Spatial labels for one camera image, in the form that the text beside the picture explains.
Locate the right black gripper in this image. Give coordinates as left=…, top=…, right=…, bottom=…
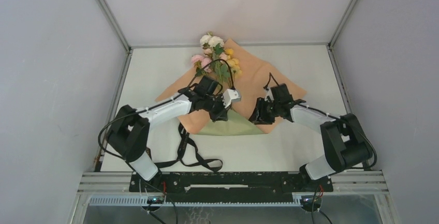
left=248, top=96, right=281, bottom=124

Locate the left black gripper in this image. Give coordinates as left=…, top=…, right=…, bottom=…
left=202, top=94, right=232, bottom=123

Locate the pink fake flower stem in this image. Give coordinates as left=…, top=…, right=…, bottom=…
left=191, top=48, right=233, bottom=87

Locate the orange wrapping paper sheet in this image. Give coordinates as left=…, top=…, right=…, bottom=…
left=155, top=38, right=308, bottom=137

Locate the yellow fake flower stem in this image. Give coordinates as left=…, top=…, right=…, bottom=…
left=223, top=48, right=242, bottom=79

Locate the white fake flower stem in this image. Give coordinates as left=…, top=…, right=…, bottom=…
left=199, top=32, right=225, bottom=57

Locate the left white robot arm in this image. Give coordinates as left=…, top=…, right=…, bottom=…
left=98, top=76, right=241, bottom=191

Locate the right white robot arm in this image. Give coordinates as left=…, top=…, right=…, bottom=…
left=249, top=98, right=376, bottom=191

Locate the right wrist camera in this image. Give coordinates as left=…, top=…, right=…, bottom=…
left=265, top=84, right=294, bottom=105

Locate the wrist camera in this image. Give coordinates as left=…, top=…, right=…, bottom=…
left=265, top=84, right=294, bottom=105
left=194, top=76, right=223, bottom=95

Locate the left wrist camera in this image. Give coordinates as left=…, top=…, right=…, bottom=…
left=194, top=76, right=223, bottom=95

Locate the black ribbon strap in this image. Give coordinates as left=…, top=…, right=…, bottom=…
left=143, top=123, right=224, bottom=174

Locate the black mounting base plate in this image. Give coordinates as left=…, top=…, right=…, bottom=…
left=129, top=171, right=333, bottom=193

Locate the white cable duct rail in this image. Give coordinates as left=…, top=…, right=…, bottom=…
left=88, top=196, right=302, bottom=207

